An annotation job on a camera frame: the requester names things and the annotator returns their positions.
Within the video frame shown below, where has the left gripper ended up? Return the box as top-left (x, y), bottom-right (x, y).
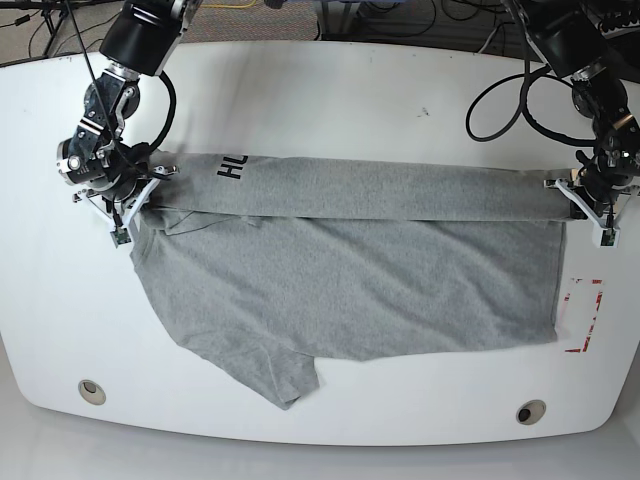
top-left (543, 167), bottom-right (639, 233)

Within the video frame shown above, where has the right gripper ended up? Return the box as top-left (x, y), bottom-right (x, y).
top-left (72, 165), bottom-right (179, 230)

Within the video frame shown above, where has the grey t-shirt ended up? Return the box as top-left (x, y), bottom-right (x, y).
top-left (131, 152), bottom-right (570, 409)

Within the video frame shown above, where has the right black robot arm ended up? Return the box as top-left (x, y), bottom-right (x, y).
top-left (56, 0), bottom-right (201, 245)

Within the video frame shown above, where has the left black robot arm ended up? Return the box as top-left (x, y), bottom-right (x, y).
top-left (503, 1), bottom-right (639, 234)

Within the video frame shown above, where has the red tape rectangle marking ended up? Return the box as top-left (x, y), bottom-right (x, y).
top-left (556, 278), bottom-right (605, 354)

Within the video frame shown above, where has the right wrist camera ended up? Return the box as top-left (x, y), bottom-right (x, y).
top-left (110, 226), bottom-right (132, 248)

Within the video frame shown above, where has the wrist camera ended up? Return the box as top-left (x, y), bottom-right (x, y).
top-left (110, 226), bottom-right (132, 248)
top-left (592, 224), bottom-right (620, 248)

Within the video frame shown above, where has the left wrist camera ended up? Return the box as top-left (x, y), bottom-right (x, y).
top-left (592, 224), bottom-right (620, 248)

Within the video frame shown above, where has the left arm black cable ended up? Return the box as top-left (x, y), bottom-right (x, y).
top-left (465, 14), bottom-right (601, 146)

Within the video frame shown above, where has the left table cable grommet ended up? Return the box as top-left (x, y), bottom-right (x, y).
top-left (78, 380), bottom-right (106, 406)

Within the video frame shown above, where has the table cable grommet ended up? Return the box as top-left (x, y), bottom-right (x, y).
top-left (516, 399), bottom-right (546, 426)
top-left (78, 380), bottom-right (106, 406)

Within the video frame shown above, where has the right table cable grommet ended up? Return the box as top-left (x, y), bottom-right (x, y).
top-left (516, 399), bottom-right (546, 426)

